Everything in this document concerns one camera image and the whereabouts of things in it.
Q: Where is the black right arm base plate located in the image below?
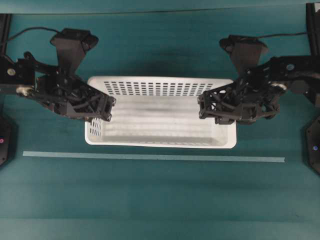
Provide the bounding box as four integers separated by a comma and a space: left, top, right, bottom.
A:
305, 116, 320, 175

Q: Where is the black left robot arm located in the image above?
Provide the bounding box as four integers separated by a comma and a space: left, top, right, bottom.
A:
0, 51, 116, 122

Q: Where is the black camera cable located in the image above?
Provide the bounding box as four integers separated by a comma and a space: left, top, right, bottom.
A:
257, 31, 308, 40
0, 27, 63, 48

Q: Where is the black right camera cable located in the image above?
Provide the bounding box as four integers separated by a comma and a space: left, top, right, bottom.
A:
257, 31, 308, 40

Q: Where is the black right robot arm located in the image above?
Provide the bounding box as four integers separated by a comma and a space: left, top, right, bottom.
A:
197, 55, 320, 125

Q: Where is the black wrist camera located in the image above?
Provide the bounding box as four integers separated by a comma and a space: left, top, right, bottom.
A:
50, 28, 99, 75
219, 35, 268, 76

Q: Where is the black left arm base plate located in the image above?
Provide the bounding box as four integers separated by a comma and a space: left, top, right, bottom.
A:
0, 114, 19, 170

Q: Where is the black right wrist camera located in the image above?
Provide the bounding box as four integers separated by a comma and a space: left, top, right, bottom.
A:
219, 35, 268, 76

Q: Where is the white plastic perforated basket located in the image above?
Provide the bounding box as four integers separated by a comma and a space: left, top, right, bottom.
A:
84, 76, 237, 149

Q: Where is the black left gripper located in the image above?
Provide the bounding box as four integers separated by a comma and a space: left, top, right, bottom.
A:
33, 72, 116, 122

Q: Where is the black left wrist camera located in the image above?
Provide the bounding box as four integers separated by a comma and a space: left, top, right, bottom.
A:
50, 28, 99, 75

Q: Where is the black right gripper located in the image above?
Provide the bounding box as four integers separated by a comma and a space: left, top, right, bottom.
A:
197, 69, 287, 125

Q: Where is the black left camera cable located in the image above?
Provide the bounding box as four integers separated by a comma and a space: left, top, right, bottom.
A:
0, 27, 63, 48

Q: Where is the light green tape strip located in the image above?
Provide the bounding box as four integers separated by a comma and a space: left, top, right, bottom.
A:
22, 151, 285, 163

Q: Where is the black left frame rail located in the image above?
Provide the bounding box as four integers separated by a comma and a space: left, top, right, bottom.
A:
0, 13, 12, 54

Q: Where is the black aluminium frame rail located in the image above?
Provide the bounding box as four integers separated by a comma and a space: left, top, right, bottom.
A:
306, 2, 320, 56

